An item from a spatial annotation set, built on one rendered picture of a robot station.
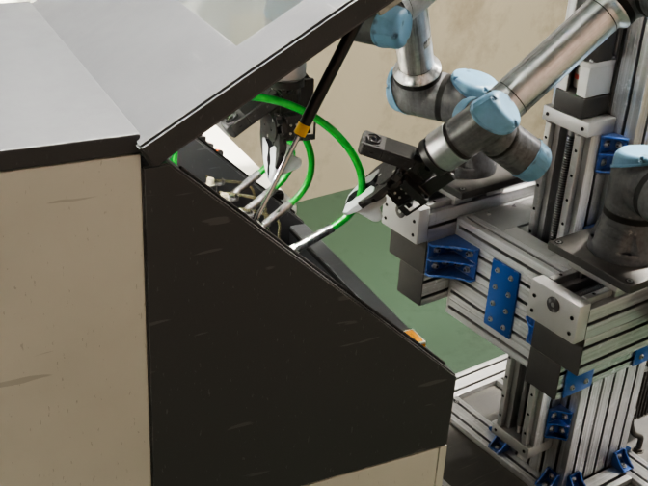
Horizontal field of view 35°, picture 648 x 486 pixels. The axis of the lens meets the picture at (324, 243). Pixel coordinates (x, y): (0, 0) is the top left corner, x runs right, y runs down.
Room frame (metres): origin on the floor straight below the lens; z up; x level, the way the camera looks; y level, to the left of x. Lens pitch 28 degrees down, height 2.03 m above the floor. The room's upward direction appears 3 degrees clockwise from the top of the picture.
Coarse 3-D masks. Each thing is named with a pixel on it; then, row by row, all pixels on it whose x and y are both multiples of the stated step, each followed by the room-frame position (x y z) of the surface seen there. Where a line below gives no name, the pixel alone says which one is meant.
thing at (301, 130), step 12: (360, 24) 1.46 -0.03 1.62; (348, 36) 1.46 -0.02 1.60; (348, 48) 1.46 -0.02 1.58; (336, 60) 1.45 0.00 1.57; (324, 72) 1.45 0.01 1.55; (336, 72) 1.45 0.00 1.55; (324, 84) 1.45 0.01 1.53; (312, 96) 1.45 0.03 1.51; (324, 96) 1.45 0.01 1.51; (312, 108) 1.44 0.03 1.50; (300, 120) 1.44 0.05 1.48; (312, 120) 1.44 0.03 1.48; (300, 132) 1.43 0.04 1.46; (288, 156) 1.43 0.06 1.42; (276, 180) 1.43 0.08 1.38; (264, 204) 1.42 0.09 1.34
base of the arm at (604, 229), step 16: (608, 224) 1.91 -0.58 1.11; (624, 224) 1.88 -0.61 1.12; (640, 224) 1.88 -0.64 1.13; (592, 240) 1.92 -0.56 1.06; (608, 240) 1.89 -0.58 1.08; (624, 240) 1.87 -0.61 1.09; (640, 240) 1.87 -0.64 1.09; (608, 256) 1.88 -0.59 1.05; (624, 256) 1.86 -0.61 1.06; (640, 256) 1.86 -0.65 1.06
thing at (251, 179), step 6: (174, 156) 1.92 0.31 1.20; (174, 162) 1.92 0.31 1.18; (264, 168) 2.02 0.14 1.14; (252, 174) 2.01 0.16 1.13; (258, 174) 2.01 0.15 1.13; (246, 180) 2.00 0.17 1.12; (252, 180) 2.00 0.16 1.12; (240, 186) 1.99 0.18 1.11; (246, 186) 2.00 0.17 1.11; (234, 192) 1.99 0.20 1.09; (240, 192) 1.99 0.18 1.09
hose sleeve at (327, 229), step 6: (324, 228) 1.69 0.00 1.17; (330, 228) 1.68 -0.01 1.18; (312, 234) 1.68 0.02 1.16; (318, 234) 1.68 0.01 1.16; (324, 234) 1.68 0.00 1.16; (300, 240) 1.69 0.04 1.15; (306, 240) 1.68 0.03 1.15; (312, 240) 1.68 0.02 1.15; (318, 240) 1.68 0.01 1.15; (300, 246) 1.68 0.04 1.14; (306, 246) 1.68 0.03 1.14
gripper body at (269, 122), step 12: (276, 84) 1.75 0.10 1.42; (288, 84) 1.74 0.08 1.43; (300, 84) 1.76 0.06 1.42; (312, 84) 1.78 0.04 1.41; (288, 96) 1.77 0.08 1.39; (300, 96) 1.77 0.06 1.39; (276, 108) 1.75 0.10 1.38; (264, 120) 1.78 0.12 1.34; (276, 120) 1.74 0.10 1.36; (288, 120) 1.74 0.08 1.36; (264, 132) 1.78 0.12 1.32; (276, 132) 1.73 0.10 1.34; (288, 132) 1.76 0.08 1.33
